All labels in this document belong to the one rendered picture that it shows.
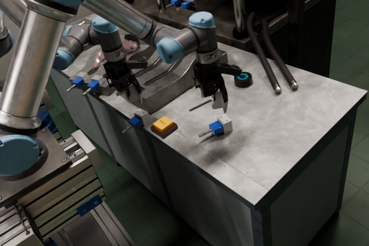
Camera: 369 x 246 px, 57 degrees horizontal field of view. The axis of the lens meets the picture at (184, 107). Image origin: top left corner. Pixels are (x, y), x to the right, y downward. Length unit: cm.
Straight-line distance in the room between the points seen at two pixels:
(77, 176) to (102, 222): 83
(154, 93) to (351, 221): 124
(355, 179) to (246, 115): 103
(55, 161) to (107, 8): 46
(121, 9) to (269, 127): 69
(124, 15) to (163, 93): 56
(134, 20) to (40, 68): 34
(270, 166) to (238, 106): 35
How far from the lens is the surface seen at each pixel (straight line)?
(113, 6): 100
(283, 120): 136
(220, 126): 129
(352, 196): 217
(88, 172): 116
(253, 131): 132
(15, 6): 118
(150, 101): 146
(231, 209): 138
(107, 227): 190
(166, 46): 99
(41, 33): 81
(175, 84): 152
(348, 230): 204
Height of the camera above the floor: 170
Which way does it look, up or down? 37 degrees down
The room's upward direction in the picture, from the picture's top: 13 degrees counter-clockwise
